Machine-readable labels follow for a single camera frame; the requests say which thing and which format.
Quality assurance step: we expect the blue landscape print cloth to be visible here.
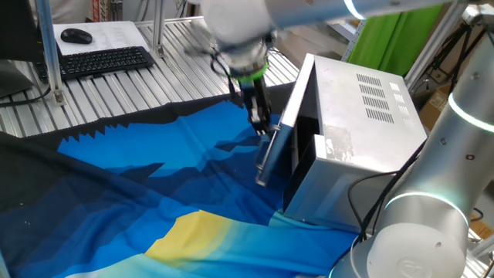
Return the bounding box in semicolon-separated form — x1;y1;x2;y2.
0;82;358;278

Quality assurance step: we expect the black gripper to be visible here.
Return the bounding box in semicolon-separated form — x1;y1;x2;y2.
239;76;276;136

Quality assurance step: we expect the silver microwave body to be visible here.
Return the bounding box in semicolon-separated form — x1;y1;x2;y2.
283;53;428;233

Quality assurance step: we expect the green wrist flange ring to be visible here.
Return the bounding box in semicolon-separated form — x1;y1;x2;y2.
230;60;270;83

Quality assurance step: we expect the black monitor cable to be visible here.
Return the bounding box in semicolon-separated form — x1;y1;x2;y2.
0;85;52;109

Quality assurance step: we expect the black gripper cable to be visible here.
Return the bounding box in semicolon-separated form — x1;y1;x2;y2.
184;36;242;97

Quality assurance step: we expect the white rectangular metal beam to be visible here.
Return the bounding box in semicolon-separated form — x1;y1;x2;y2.
254;53;317;188

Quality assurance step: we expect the slanted aluminium frame beam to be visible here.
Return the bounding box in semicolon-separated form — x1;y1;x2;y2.
402;0;470;93

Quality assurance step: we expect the person in white shirt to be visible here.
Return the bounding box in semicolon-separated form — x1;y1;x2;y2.
29;0;93;25

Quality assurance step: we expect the horizontal aluminium frame rail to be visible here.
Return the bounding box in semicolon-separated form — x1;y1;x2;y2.
134;15;204;29

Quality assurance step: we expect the white robot base cable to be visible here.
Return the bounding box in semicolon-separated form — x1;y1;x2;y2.
348;228;364;278

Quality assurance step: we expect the brown cardboard box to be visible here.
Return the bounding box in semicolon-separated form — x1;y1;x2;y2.
418;82;453;131

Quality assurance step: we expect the black camera tripod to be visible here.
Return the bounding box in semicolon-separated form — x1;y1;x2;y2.
427;22;488;97

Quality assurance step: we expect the black computer keyboard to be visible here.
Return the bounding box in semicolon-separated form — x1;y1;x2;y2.
33;46;157;83

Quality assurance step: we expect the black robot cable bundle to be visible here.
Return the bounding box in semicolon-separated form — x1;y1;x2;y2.
346;138;427;245

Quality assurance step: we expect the grey monitor stand base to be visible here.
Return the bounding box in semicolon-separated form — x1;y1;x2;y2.
0;59;36;100

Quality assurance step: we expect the white paper sheet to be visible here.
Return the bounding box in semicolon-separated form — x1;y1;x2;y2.
52;20;151;56

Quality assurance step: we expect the black computer monitor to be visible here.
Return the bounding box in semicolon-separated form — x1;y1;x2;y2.
0;0;46;63

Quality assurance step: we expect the thin aluminium frame post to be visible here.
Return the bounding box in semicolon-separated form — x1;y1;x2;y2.
151;0;168;59

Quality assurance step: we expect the small orange cardboard box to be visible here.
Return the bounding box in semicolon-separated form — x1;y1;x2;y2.
467;215;494;239

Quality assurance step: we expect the thick aluminium frame post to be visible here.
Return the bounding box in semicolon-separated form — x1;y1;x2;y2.
35;0;67;107

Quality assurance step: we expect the green backdrop cloth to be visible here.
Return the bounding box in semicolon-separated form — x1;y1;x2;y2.
347;4;443;78

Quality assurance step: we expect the black computer mouse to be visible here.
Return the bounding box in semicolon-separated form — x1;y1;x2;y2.
59;27;94;46

